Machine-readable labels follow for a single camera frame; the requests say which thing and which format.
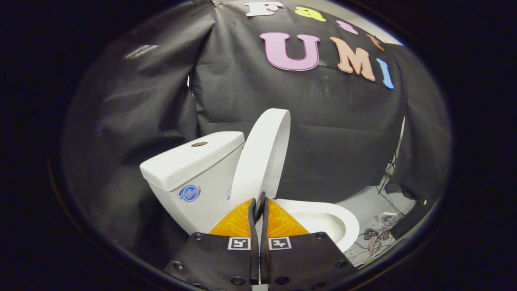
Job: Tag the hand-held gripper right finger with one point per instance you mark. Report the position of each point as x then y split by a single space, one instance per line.
264 250

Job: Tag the black backdrop cloth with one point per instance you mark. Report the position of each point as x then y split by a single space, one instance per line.
323 129

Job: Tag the black box on floor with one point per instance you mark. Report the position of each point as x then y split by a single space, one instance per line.
410 218

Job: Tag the white toilet tank lid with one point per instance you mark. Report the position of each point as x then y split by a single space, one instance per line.
190 161

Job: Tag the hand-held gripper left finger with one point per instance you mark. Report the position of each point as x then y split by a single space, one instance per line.
253 250

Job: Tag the white toilet seat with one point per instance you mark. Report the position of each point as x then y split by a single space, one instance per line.
349 226

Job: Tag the white ceramic toilet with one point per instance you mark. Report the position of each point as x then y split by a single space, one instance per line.
206 202

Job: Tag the black tripod stand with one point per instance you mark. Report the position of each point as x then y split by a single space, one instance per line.
389 169

